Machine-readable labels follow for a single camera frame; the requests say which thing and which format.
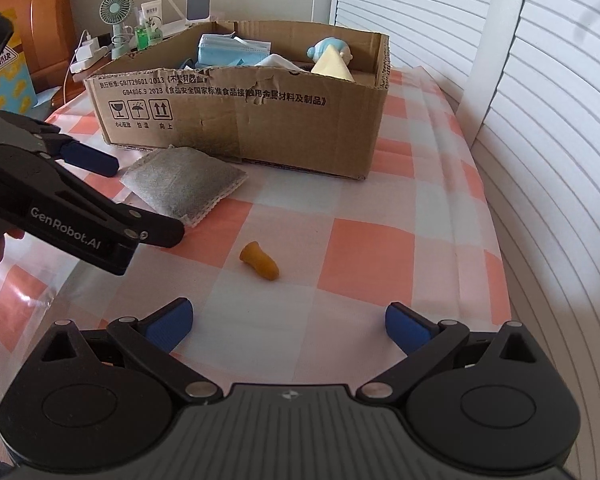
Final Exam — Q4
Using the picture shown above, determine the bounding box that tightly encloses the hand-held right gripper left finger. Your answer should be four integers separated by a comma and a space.
27, 297, 221, 406

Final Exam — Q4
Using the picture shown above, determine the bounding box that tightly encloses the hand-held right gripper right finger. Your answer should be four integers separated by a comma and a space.
356, 302, 551, 406

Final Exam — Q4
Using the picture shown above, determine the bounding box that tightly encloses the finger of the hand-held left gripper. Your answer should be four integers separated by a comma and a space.
0, 110, 120, 177
55, 180, 186, 249

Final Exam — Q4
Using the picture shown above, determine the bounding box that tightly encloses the grey lace-edged pouch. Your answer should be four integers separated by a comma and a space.
119, 146, 248, 228

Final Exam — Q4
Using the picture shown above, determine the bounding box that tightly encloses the orange foam earplug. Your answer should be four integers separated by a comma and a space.
239, 241, 281, 281

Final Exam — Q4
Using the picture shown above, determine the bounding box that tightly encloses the brown cardboard box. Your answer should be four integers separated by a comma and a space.
83, 20, 392, 181

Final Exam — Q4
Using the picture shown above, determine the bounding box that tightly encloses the yellow cleaning cloth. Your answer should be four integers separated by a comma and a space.
311, 44, 356, 82

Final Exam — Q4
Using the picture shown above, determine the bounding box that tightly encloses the blue paper sheet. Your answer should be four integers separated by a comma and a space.
34, 87, 62, 109

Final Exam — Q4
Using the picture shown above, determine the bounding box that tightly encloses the pink checked tablecloth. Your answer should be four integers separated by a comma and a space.
0, 62, 511, 411

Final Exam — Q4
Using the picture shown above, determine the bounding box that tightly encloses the white charger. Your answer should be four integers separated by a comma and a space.
70, 42, 107, 74

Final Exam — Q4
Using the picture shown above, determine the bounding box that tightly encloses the wooden headboard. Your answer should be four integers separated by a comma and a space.
0, 0, 78, 95

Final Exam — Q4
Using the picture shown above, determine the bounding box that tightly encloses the small green desk fan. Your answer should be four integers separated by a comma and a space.
99, 0, 136, 58

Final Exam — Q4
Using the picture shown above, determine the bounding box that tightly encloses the white card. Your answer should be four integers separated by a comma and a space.
142, 0, 165, 26

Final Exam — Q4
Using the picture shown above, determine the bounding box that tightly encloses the white louvered door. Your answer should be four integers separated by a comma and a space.
455, 0, 600, 480
312, 0, 511, 91

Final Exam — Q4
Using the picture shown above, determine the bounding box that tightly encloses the white face mask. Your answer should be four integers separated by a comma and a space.
255, 54, 307, 73

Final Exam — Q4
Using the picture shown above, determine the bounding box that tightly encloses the blue round toy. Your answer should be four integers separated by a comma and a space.
307, 37, 355, 64

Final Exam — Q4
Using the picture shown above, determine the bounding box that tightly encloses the white cable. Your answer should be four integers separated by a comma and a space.
62, 30, 90, 107

